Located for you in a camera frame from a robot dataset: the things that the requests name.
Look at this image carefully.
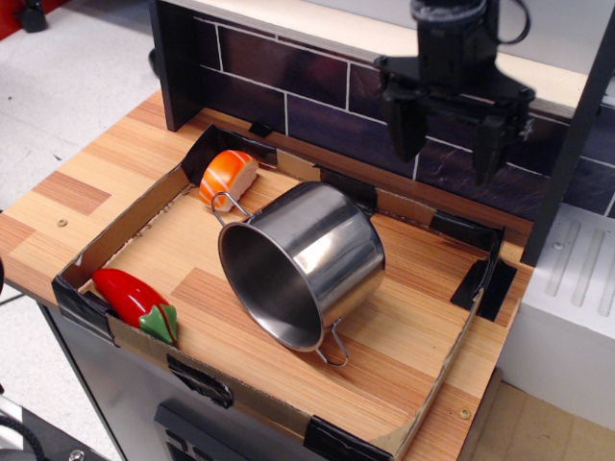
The dark brick backsplash panel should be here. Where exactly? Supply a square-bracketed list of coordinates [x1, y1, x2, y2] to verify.
[150, 1, 587, 239]

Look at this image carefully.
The white ribbed sink drainer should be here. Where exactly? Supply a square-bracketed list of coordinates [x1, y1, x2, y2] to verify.
[498, 205, 614, 428]

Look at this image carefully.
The red chili pepper toy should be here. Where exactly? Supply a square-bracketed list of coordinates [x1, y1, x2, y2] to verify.
[92, 268, 178, 346]

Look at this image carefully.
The black chair caster wheel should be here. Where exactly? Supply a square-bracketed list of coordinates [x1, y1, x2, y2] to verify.
[13, 0, 48, 34]

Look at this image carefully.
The orange salmon sushi toy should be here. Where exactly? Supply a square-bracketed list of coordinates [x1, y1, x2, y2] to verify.
[199, 150, 258, 212]

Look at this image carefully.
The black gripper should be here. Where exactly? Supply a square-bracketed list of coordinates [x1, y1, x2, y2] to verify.
[374, 16, 535, 185]

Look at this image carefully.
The shiny metal pot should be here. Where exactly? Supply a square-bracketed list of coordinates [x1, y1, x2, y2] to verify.
[218, 182, 385, 352]

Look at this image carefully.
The black oven control panel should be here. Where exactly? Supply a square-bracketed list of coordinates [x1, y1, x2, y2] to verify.
[153, 401, 251, 461]

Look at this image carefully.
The cardboard fence with black tape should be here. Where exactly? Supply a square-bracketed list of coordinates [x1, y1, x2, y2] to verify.
[53, 126, 516, 460]

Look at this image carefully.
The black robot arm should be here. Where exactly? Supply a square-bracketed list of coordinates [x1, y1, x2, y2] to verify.
[374, 1, 535, 184]

